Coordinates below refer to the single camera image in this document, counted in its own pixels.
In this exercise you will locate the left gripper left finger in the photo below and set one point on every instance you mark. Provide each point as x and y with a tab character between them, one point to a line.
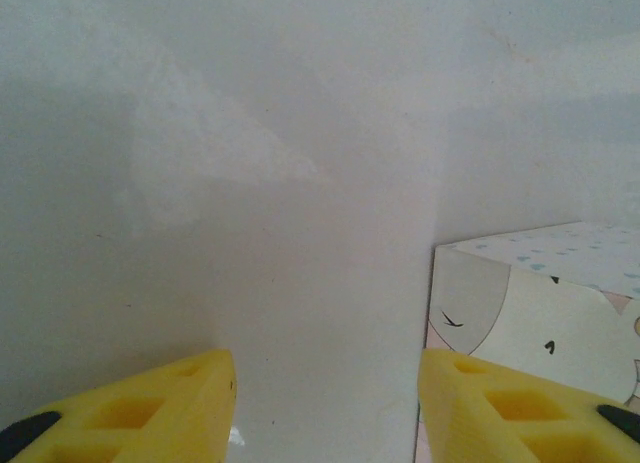
150	423

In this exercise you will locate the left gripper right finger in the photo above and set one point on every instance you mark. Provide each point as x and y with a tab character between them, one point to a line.
500	423

